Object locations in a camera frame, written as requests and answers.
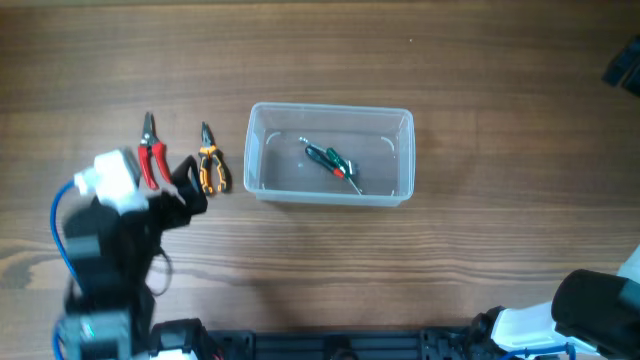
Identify left blue cable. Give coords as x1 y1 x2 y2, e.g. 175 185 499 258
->
48 178 84 360

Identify orange black pliers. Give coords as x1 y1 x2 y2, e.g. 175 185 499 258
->
198 122 232 196

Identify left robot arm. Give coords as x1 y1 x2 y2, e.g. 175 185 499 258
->
51 150 224 360

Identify silver socket wrench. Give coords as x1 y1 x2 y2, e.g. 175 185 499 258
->
299 137 357 176

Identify red handled cutters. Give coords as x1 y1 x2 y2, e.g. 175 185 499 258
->
138 112 172 190

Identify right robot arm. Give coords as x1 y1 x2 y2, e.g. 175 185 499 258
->
467 250 639 359

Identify green handled screwdriver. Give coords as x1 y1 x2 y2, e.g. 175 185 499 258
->
326 148 362 195

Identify black red screwdriver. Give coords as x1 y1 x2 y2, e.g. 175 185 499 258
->
305 145 347 179

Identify clear plastic container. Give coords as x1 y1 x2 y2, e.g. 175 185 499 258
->
244 102 416 207

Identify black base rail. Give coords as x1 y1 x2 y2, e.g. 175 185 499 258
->
209 327 484 360

